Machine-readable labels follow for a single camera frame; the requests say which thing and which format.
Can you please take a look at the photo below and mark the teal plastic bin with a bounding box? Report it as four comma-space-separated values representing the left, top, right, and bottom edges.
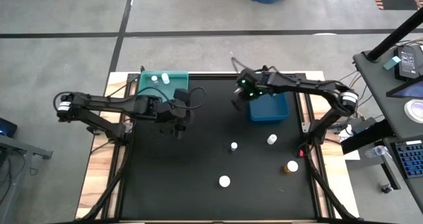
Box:
137, 70, 190, 103

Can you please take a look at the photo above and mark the blue plastic bin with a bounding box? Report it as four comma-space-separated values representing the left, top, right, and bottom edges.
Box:
248, 93, 291, 123

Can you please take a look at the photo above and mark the white paper sheet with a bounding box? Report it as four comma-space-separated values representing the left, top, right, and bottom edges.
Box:
343, 149, 361, 161

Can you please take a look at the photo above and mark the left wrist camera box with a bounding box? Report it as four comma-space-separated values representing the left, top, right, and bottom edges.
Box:
174, 88, 190, 102

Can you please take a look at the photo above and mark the black metal pole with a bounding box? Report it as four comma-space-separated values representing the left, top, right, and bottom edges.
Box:
366, 7, 423, 62

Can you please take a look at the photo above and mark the black flat bar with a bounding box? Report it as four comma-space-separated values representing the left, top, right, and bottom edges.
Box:
340, 118, 394, 155

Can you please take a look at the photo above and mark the backlit black keyboard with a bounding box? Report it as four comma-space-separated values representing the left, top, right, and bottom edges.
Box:
395, 141, 423, 179

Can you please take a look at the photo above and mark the blue-lit screen device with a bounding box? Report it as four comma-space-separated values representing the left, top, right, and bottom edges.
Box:
0, 117, 18, 138

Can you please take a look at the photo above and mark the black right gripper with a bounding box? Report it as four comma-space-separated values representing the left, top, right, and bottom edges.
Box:
231, 68, 266, 112

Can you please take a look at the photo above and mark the grey metal cart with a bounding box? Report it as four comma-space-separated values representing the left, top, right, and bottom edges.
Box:
0, 134, 54, 224

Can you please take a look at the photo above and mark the black table mat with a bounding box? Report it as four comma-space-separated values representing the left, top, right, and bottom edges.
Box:
120, 78, 318, 220

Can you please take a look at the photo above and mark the clear plastic bottle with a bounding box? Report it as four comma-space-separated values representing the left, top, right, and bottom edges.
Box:
365, 145, 391, 159

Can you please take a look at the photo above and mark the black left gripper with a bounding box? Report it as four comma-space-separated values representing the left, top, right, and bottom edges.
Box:
154, 100, 193, 140

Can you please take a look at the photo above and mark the small teal box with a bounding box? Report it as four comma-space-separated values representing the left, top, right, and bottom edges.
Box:
383, 56, 402, 71

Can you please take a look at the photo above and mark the black floor cable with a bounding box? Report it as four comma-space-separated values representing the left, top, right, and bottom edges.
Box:
336, 70, 360, 85

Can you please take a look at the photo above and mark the amber bottle wide white cap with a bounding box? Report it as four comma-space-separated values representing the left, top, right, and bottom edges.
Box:
282, 160, 299, 174

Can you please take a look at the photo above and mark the grey side desk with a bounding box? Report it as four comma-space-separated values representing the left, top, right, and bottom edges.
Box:
352, 35, 423, 215

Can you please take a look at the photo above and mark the black side clamp handle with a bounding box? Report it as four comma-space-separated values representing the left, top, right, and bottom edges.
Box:
86, 124, 110, 135

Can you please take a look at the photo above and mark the white round disc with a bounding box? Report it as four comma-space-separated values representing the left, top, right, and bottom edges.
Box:
403, 98, 423, 124

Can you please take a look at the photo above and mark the dark tablet screen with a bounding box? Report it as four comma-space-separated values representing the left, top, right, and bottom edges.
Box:
385, 78, 423, 98

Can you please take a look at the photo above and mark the thin black cable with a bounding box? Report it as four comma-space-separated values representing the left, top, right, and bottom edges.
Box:
107, 79, 138, 98

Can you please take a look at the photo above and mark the tangled floor cable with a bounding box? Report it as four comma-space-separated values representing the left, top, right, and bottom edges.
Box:
355, 83, 376, 112

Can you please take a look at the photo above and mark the black power adapter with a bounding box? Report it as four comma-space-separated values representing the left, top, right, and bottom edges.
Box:
395, 44, 423, 81

